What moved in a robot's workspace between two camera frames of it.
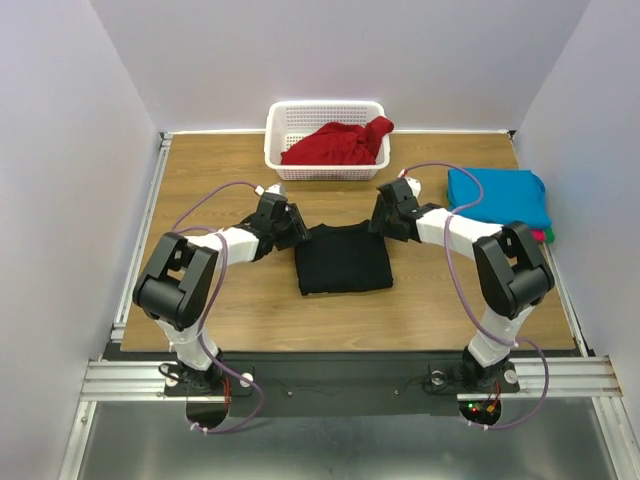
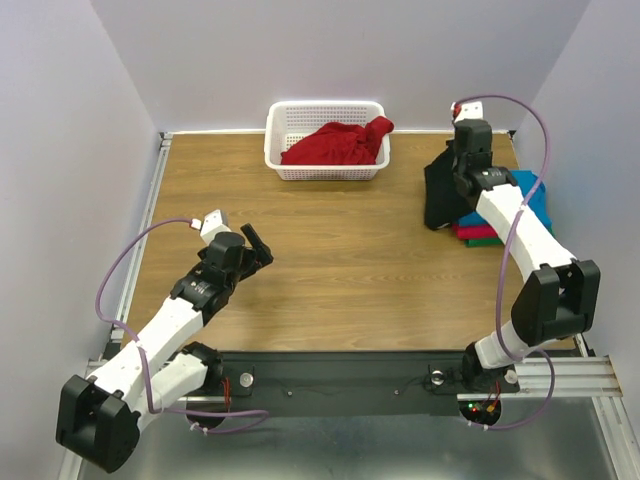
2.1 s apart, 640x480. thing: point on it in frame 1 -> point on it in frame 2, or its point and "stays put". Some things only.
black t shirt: [342, 258] -> [444, 202]
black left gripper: [293, 217] -> [262, 252]
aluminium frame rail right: [586, 375] stays put
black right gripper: [382, 218] -> [451, 155]
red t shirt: [337, 143] stays put
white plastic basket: [288, 122] stays put
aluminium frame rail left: [118, 325] stays put
